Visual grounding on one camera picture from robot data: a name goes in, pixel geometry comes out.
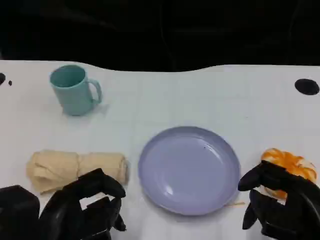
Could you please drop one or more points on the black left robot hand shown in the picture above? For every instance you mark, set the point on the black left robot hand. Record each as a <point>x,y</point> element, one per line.
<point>72,210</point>

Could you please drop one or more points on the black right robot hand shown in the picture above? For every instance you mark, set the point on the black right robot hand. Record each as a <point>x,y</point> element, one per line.
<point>295,210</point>

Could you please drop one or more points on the beige towel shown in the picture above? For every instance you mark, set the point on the beige towel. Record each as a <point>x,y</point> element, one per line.
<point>62,165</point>

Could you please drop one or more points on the orange and white bread roll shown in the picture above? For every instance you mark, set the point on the orange and white bread roll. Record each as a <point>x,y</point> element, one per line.
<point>287,157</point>

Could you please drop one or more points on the pale green mug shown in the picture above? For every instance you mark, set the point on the pale green mug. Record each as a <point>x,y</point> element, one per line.
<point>72,97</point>

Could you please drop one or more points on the lilac plate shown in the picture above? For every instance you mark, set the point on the lilac plate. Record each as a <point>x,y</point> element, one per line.
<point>187,172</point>

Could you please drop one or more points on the large black table grommet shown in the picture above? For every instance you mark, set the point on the large black table grommet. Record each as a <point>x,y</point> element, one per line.
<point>307,86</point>

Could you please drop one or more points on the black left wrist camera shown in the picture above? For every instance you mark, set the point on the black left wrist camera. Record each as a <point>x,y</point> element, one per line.
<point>17,212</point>

